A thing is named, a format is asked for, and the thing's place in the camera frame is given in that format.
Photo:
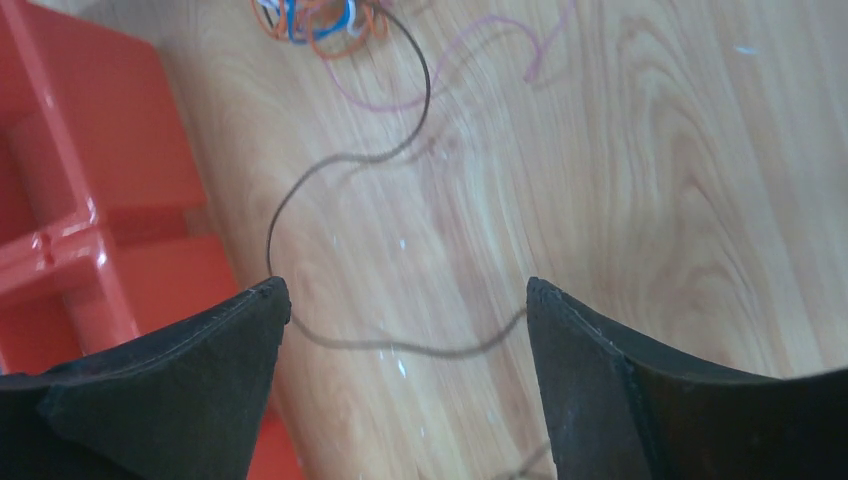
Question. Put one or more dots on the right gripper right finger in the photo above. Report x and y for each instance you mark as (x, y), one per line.
(619, 404)

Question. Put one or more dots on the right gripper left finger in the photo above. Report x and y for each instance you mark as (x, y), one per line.
(183, 402)

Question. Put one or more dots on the red bin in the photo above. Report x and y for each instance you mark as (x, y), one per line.
(85, 294)
(88, 117)

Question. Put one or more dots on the red bin rightmost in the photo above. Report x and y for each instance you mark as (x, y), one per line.
(85, 294)

